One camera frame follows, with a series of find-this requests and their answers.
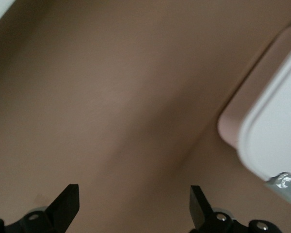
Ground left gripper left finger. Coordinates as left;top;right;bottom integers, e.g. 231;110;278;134
20;183;81;233

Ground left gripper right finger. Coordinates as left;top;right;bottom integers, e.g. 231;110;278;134
189;185;235;233

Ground white box lid grey latches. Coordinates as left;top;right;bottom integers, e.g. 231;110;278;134
237;42;291;207

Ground pink plastic box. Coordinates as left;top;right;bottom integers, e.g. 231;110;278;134
217;20;291;152

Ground brown table cover sheet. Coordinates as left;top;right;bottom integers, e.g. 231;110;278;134
0;0;291;233

